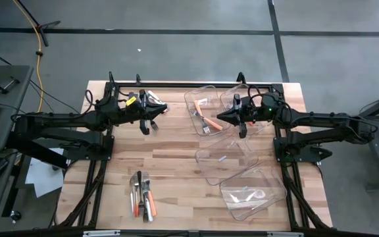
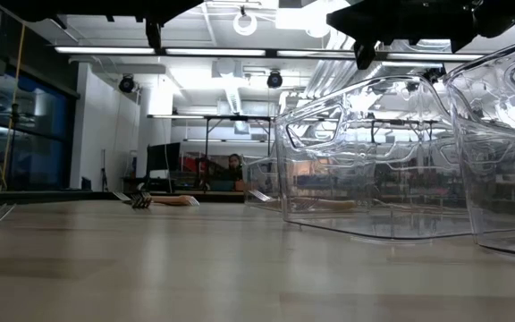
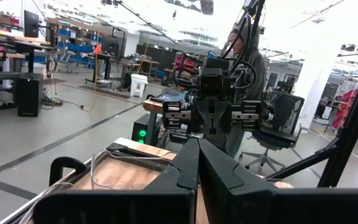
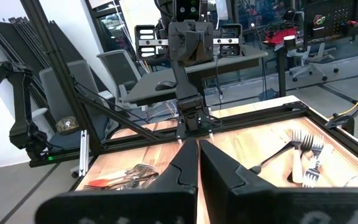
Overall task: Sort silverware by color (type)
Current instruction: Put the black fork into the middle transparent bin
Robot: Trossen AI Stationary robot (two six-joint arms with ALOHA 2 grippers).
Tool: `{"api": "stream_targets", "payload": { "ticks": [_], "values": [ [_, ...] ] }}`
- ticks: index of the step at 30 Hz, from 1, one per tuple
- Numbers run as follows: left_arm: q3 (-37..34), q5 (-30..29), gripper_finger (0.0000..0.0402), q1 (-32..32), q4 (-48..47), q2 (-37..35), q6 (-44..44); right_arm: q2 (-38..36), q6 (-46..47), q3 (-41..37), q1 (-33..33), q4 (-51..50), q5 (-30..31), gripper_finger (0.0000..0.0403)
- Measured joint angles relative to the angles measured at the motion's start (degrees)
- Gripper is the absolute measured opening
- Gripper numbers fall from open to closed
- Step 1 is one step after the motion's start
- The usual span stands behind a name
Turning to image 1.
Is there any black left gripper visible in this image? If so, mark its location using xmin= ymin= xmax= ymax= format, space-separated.
xmin=123 ymin=90 xmax=168 ymax=136

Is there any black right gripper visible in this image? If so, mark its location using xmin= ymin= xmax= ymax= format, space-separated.
xmin=216 ymin=94 xmax=271 ymax=139

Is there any clear plastic bin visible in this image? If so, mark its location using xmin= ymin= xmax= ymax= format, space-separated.
xmin=184 ymin=84 xmax=234 ymax=138
xmin=220 ymin=83 xmax=276 ymax=145
xmin=219 ymin=166 xmax=288 ymax=222
xmin=194 ymin=138 xmax=260 ymax=186

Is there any black desk leg beam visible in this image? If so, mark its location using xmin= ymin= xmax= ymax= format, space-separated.
xmin=4 ymin=130 xmax=70 ymax=169

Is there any white paper sheet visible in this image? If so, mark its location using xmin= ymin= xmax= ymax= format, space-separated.
xmin=24 ymin=147 xmax=66 ymax=198

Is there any black tripod stand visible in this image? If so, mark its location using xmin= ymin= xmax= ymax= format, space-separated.
xmin=11 ymin=0 xmax=62 ymax=47

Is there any grey office desk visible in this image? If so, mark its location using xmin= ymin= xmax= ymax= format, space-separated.
xmin=0 ymin=65 xmax=35 ymax=234

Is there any black aluminium table frame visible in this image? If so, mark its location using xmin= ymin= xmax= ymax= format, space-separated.
xmin=55 ymin=80 xmax=334 ymax=231

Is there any silver metal bracket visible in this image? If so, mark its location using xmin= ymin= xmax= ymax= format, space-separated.
xmin=266 ymin=231 xmax=305 ymax=237
xmin=82 ymin=230 xmax=121 ymax=237

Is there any yellow cable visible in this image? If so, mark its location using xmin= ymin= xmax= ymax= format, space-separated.
xmin=11 ymin=0 xmax=45 ymax=113

